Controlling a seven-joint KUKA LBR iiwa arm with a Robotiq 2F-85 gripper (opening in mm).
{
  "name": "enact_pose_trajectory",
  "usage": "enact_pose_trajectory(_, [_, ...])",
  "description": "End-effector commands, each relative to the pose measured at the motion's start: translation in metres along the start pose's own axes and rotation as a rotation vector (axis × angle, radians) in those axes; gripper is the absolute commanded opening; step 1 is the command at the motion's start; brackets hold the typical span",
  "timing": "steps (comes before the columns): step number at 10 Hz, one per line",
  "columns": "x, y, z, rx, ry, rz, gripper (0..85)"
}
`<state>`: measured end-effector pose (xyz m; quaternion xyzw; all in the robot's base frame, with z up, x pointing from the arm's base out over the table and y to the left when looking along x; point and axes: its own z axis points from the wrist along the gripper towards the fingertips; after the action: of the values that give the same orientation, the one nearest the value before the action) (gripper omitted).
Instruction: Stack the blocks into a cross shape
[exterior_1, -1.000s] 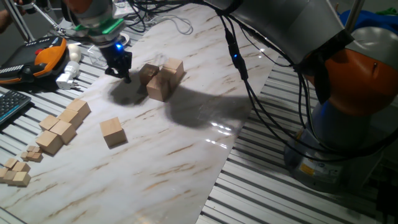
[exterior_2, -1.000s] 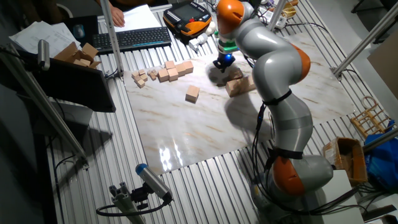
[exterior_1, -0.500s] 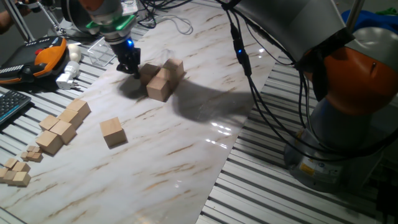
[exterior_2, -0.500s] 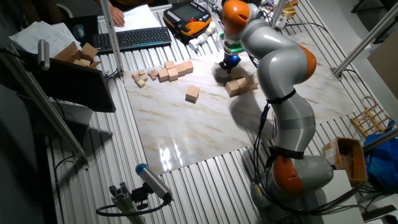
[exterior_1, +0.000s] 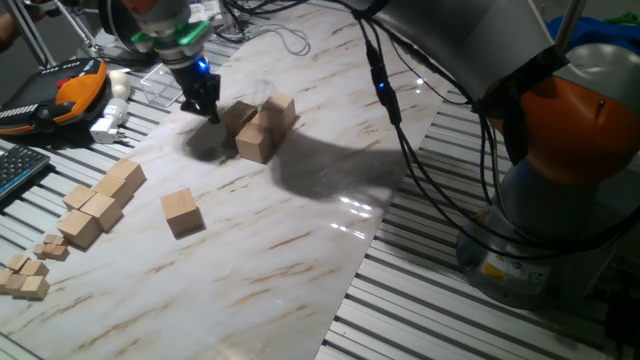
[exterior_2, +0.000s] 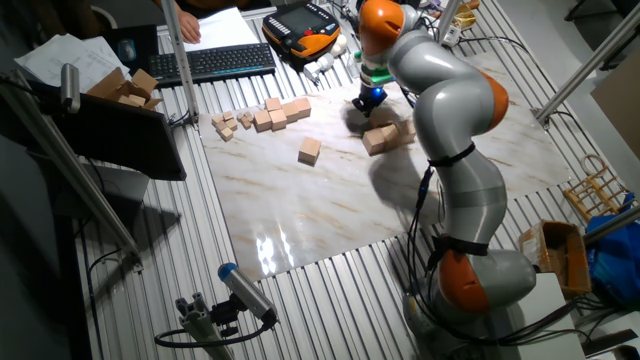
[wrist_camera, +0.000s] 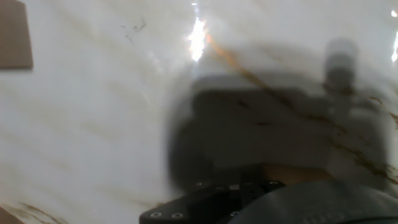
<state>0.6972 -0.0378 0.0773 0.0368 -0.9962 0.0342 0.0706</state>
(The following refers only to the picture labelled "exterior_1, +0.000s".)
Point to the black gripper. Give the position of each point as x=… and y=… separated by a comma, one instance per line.
x=197, y=82

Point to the large wooden cube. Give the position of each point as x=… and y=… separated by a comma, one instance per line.
x=266, y=121
x=102, y=211
x=239, y=117
x=114, y=189
x=253, y=143
x=181, y=211
x=280, y=106
x=78, y=228
x=77, y=196
x=127, y=172

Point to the bare person forearm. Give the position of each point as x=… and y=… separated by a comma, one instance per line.
x=10, y=30

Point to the clear plastic box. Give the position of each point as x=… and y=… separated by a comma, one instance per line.
x=160, y=87

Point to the white egg shaped object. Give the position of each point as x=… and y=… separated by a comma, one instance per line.
x=120, y=84

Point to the white plug adapter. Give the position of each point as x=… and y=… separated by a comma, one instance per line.
x=110, y=120

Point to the white power strip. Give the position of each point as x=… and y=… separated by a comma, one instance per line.
x=205, y=10

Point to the thin silver rod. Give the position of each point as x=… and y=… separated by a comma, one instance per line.
x=82, y=30

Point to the white marble pattern sheet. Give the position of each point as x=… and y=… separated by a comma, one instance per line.
x=250, y=250

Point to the black orange teach pendant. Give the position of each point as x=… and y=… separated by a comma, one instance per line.
x=50, y=97

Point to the black computer keyboard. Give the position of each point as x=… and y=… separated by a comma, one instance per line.
x=20, y=170

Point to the tiny wooden cube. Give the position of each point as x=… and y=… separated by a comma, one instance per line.
x=59, y=253
x=60, y=241
x=50, y=238
x=39, y=250

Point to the medium wooden cube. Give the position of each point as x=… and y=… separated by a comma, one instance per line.
x=35, y=288
x=15, y=285
x=5, y=279
x=34, y=268
x=17, y=261

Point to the blue bag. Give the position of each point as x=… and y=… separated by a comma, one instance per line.
x=615, y=32

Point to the green cloth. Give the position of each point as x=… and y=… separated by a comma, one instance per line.
x=625, y=18

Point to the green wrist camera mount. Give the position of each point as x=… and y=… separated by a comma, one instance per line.
x=192, y=32

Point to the aluminium frame post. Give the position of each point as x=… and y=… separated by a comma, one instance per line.
x=30, y=32

